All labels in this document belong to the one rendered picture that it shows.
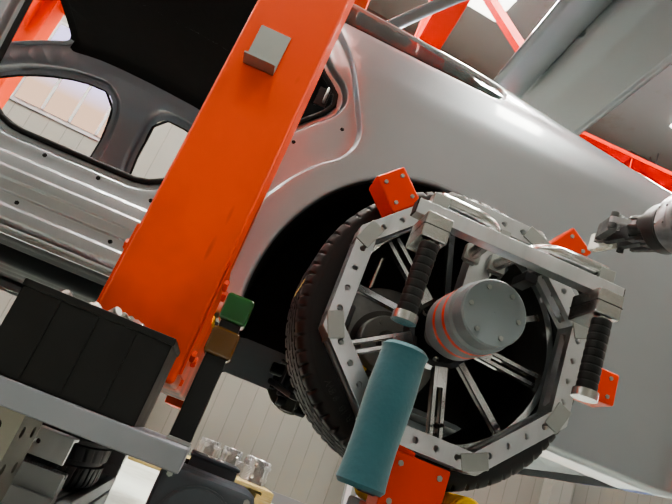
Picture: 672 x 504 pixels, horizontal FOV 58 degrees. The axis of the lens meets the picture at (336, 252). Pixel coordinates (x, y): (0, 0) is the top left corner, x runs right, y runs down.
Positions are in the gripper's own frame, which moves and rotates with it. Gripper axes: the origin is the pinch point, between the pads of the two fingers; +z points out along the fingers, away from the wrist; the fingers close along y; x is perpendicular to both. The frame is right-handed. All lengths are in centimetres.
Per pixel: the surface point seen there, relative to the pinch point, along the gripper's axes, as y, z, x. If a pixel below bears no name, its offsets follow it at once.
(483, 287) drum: 14.5, 10.0, 13.0
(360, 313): 27, 69, 23
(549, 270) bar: 4.5, 7.3, 6.5
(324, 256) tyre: 43, 32, 15
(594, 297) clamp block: -3.9, 5.3, 8.8
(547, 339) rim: -10.8, 34.1, 16.0
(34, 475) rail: 76, 2, 65
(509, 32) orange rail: -55, 353, -235
